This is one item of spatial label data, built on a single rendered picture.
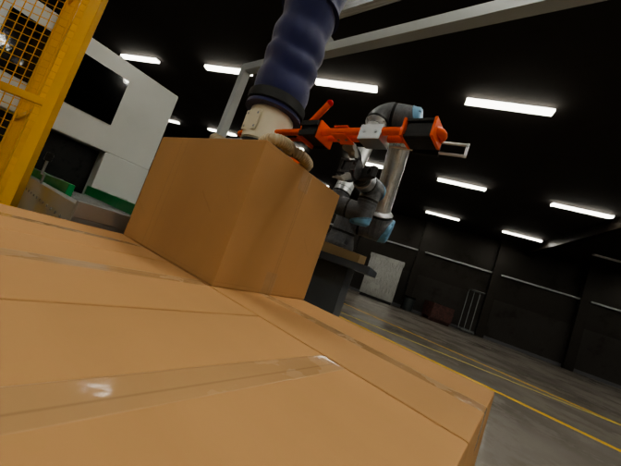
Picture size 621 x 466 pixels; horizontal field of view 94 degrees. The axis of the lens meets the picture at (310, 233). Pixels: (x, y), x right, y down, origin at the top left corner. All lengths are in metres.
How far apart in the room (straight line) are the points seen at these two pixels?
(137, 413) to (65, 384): 0.06
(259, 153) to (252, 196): 0.11
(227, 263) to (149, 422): 0.55
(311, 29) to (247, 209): 0.76
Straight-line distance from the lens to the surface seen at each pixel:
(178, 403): 0.29
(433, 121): 0.79
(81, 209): 1.33
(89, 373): 0.32
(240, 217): 0.77
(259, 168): 0.79
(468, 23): 3.46
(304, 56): 1.22
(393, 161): 1.60
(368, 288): 12.31
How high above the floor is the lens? 0.69
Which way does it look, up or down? 5 degrees up
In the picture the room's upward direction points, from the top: 19 degrees clockwise
